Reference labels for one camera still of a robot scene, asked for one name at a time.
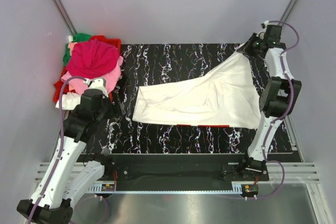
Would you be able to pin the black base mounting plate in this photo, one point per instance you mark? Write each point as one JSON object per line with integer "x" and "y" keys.
{"x": 182, "y": 168}

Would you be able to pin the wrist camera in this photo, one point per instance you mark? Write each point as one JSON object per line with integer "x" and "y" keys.
{"x": 99, "y": 84}
{"x": 273, "y": 33}

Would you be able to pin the magenta t-shirt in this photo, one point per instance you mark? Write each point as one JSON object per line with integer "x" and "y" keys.
{"x": 92, "y": 59}

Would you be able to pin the white slotted cable duct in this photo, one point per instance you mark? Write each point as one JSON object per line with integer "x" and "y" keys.
{"x": 167, "y": 188}

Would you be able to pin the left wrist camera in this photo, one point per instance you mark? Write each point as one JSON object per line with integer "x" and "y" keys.
{"x": 99, "y": 84}

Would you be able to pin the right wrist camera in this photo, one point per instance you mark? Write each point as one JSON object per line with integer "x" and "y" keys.
{"x": 273, "y": 33}

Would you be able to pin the light pink t-shirt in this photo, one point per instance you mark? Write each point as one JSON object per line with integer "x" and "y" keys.
{"x": 111, "y": 78}

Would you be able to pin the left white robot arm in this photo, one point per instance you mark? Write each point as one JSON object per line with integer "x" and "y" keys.
{"x": 56, "y": 196}

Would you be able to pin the white t-shirt in bin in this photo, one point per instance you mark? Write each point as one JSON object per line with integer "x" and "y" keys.
{"x": 70, "y": 101}

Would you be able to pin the red t-shirt in bin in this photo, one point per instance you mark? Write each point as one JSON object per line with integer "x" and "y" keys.
{"x": 58, "y": 86}

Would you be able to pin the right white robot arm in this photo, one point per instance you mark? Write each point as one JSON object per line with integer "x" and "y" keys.
{"x": 278, "y": 98}

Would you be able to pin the white coca-cola t-shirt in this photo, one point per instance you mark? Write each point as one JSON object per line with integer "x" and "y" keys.
{"x": 225, "y": 96}

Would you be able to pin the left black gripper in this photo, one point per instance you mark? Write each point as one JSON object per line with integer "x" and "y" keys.
{"x": 118, "y": 105}

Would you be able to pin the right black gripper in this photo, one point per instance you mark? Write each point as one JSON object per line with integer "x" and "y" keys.
{"x": 245, "y": 48}

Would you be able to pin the left aluminium frame post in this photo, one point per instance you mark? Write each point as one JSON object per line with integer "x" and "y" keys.
{"x": 64, "y": 15}

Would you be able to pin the green t-shirt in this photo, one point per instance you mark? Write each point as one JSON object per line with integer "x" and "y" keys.
{"x": 72, "y": 40}

